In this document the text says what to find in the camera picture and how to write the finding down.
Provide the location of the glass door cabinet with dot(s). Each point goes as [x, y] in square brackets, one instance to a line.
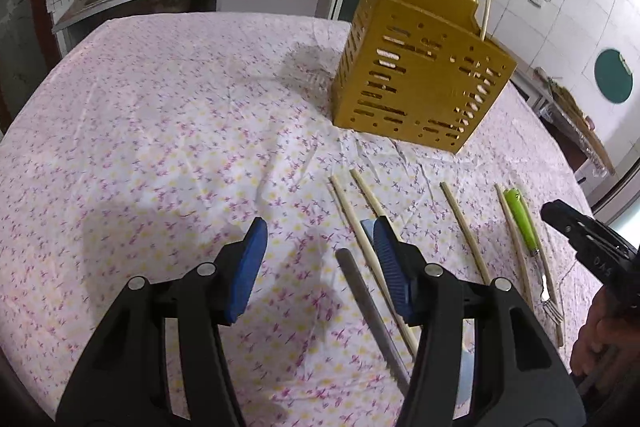
[347, 2]

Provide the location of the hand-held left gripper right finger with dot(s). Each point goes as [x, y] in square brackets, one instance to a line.
[392, 267]

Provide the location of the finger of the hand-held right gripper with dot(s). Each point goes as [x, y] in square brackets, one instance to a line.
[595, 242]

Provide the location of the grey metal spoon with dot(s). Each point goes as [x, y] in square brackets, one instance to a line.
[367, 307]

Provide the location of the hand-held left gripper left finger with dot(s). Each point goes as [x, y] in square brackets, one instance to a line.
[246, 267]

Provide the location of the curved pale chopstick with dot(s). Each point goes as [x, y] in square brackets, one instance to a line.
[512, 237]

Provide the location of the floral tablecloth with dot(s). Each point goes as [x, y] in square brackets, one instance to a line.
[175, 132]

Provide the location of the green round board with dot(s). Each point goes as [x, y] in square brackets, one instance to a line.
[612, 77]

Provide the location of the yellow slotted utensil holder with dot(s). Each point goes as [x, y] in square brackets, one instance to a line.
[425, 77]

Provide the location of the person's right hand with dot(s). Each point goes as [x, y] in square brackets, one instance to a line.
[602, 327]

